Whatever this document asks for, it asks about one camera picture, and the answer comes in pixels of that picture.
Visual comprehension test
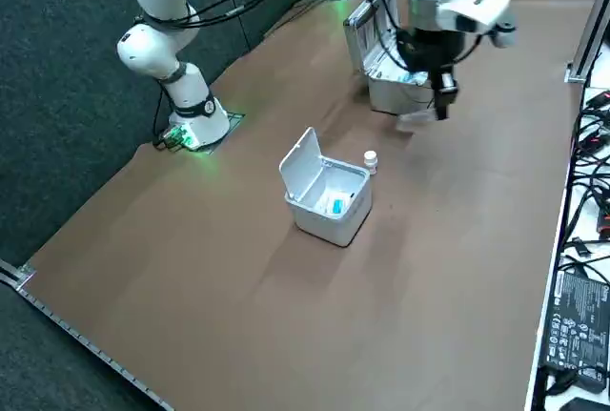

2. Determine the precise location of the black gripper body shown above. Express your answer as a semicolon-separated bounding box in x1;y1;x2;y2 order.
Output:
396;24;467;79

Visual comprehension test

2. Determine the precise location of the aluminium medical kit case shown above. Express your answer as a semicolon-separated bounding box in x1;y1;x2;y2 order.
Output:
342;0;461;116

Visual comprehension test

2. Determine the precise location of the white waste bin with lid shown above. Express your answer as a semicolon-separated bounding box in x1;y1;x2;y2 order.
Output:
278;127;374;249

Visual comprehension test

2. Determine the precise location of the blue face mask packet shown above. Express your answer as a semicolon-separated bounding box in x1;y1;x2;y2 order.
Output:
397;71;433;87

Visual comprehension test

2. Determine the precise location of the crumpled disposable glove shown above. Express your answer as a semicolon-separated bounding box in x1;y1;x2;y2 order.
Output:
317;190;356;216

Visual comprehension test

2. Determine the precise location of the black labelled power supply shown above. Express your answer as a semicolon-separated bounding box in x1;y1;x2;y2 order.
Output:
540;270;610;396

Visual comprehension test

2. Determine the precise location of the aluminium table edge strip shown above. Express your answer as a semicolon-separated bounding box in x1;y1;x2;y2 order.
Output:
0;257;173;411

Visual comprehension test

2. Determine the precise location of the black desk cable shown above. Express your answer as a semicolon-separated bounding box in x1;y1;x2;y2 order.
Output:
564;95;610;269

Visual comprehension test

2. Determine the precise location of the aluminium camera post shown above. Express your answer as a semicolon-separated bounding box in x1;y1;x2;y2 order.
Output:
565;0;610;84

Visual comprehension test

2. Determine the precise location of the black base cable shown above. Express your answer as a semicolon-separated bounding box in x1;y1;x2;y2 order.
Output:
151;81;186;151

